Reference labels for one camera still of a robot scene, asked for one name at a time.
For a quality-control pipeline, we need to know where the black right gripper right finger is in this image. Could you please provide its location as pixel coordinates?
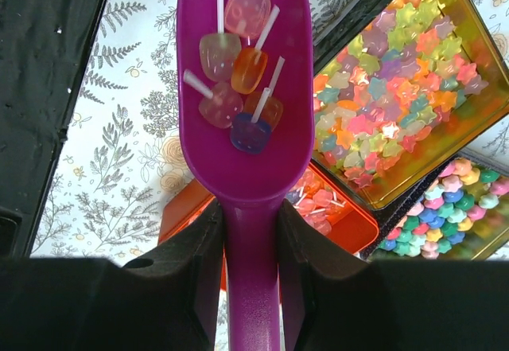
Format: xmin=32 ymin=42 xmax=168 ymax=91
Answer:
xmin=278 ymin=202 xmax=508 ymax=350

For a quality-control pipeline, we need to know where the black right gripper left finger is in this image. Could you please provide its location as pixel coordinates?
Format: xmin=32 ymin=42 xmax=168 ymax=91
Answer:
xmin=1 ymin=202 xmax=223 ymax=350

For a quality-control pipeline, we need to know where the tin of translucent star candies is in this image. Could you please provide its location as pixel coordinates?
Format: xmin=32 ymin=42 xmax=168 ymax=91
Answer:
xmin=313 ymin=0 xmax=508 ymax=209

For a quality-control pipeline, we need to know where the purple plastic scoop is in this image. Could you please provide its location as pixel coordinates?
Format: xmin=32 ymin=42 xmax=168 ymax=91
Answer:
xmin=178 ymin=0 xmax=314 ymax=350

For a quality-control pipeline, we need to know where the tin of opaque star candies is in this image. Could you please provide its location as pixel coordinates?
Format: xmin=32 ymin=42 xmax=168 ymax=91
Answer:
xmin=369 ymin=158 xmax=508 ymax=260

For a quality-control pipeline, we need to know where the orange tray of lollipops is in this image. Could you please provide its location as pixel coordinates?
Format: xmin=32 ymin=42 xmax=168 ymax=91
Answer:
xmin=158 ymin=164 xmax=379 ymax=255

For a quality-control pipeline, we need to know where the floral table mat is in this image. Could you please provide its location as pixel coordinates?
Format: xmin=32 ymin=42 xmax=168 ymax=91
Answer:
xmin=29 ymin=0 xmax=509 ymax=259

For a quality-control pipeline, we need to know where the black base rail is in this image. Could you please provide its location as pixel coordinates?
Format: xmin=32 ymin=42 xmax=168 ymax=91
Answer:
xmin=1 ymin=0 xmax=106 ymax=257

